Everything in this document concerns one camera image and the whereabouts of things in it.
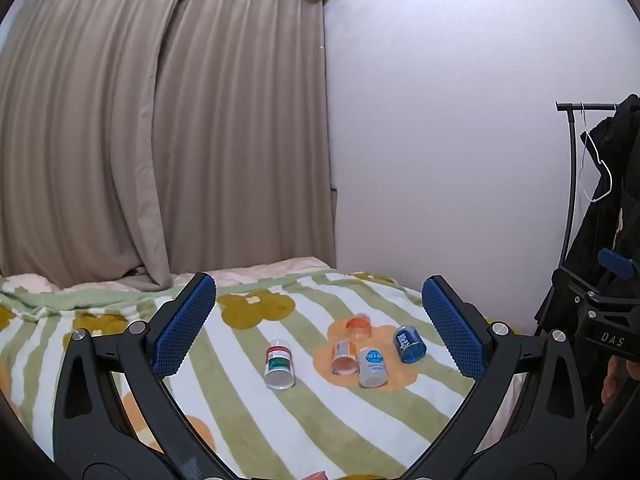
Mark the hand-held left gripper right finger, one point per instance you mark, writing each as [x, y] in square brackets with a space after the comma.
[454, 330]

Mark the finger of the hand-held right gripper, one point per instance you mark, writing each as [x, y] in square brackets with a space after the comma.
[618, 263]

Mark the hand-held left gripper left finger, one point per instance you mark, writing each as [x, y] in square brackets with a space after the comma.
[184, 327]

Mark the white blue label cup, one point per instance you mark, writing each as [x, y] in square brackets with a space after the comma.
[373, 368]

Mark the red green label cup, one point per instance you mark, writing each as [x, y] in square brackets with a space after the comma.
[279, 366]

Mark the orange label clear cup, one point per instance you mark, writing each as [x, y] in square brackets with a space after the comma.
[344, 358]

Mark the person's right hand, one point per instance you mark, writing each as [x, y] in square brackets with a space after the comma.
[620, 380]

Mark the black hanging jacket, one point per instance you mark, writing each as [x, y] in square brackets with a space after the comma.
[617, 200]

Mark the white duvet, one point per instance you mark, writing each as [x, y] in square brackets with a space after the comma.
[260, 269]

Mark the black clothes rack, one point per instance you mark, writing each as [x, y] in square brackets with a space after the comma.
[572, 170]

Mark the green striped printed blanket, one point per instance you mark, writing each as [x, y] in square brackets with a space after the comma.
[280, 425]

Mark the beige curtain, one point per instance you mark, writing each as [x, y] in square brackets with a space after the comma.
[150, 125]

